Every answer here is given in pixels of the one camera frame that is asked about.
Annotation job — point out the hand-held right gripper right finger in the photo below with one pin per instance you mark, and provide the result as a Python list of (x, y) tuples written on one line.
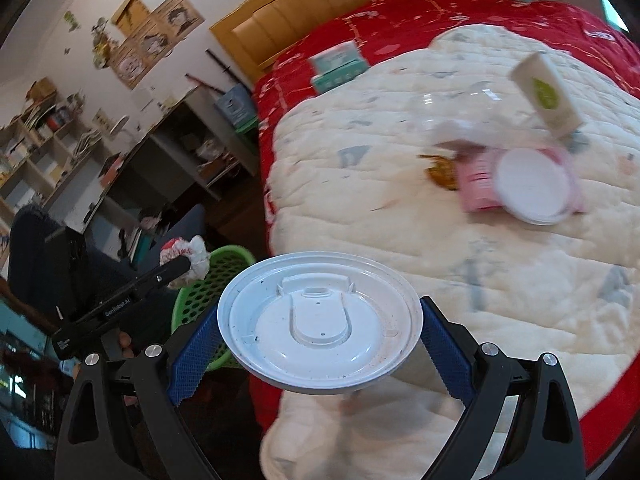
[(446, 352)]

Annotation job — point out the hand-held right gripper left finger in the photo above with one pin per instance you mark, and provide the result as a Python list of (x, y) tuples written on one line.
[(192, 355)]

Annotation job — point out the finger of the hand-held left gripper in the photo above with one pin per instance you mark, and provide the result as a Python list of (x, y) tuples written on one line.
[(170, 269)]

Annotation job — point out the white red wrapper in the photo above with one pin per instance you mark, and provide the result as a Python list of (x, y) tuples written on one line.
[(195, 260)]

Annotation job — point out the green plastic mesh basket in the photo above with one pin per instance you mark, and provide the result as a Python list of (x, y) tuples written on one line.
[(220, 280)]

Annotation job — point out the white plastic cup lid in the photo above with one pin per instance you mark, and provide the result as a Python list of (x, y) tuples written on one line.
[(320, 330)]

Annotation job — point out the pink snack packet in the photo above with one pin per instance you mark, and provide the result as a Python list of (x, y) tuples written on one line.
[(475, 180)]

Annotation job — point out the clear plastic dome cup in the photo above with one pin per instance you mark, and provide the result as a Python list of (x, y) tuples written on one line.
[(465, 105)]

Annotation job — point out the person's left hand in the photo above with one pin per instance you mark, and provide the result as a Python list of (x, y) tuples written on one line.
[(122, 346)]

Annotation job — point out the dark blue chair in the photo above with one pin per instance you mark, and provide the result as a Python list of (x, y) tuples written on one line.
[(30, 260)]

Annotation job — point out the white shelf desk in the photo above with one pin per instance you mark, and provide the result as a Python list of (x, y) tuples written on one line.
[(165, 132)]

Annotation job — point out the green plastic stool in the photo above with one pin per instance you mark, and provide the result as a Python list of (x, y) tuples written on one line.
[(247, 137)]

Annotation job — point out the white quilted blanket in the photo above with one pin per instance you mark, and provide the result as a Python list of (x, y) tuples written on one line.
[(380, 210)]

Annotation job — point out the wooden bookshelf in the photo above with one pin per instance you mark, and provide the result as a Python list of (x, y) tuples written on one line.
[(40, 160)]

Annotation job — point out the blue storage box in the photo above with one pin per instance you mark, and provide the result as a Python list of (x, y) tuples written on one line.
[(235, 106)]

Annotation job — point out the brown food scrap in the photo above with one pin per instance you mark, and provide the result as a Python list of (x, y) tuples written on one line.
[(442, 172)]

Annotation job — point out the white round container lid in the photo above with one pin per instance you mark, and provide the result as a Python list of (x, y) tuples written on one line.
[(532, 187)]

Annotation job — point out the black toy sword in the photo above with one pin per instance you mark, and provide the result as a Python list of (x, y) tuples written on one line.
[(227, 67)]

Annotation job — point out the teal tissue pack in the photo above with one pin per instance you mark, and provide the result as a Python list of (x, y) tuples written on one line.
[(337, 67)]

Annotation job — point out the yellow wooden headboard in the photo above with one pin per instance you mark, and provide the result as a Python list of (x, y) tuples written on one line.
[(300, 5)]

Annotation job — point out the red printed quilt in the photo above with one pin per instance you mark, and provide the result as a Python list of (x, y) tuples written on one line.
[(400, 10)]

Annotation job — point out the window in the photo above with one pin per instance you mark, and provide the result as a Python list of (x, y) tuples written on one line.
[(612, 7)]

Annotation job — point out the wall poster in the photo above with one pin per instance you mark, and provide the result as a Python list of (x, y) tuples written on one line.
[(177, 12), (132, 65), (152, 37), (131, 12)]

